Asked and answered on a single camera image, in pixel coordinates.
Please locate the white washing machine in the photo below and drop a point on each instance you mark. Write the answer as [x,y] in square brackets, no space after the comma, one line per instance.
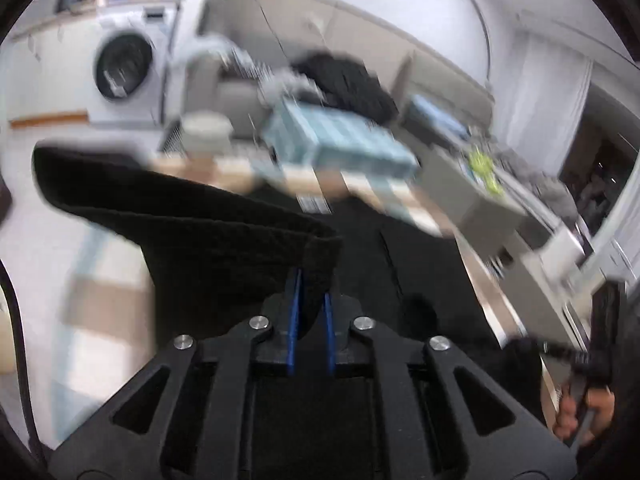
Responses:
[129,64]

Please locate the black jacket on sofa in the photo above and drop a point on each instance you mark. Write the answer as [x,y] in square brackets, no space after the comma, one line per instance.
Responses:
[348,86]

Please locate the grey sofa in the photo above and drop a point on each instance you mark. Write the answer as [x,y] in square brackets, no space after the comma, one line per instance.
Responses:
[209,88]

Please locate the blue pillow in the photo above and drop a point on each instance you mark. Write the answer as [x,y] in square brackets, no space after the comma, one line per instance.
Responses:
[437,116]

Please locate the grey round stool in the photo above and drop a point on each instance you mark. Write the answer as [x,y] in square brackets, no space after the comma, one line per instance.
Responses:
[206,132]

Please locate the grey clothes on sofa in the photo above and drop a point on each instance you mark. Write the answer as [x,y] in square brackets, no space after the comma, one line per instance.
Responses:
[273,85]

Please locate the black knit t-shirt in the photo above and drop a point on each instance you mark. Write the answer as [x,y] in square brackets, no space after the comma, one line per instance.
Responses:
[421,388]

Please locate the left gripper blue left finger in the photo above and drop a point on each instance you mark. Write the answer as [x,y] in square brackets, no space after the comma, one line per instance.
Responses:
[293,314]

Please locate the brown checkered tablecloth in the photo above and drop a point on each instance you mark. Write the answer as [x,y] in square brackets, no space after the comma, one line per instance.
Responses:
[107,330]

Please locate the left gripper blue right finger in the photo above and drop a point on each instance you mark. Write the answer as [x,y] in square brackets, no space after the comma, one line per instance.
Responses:
[330,335]

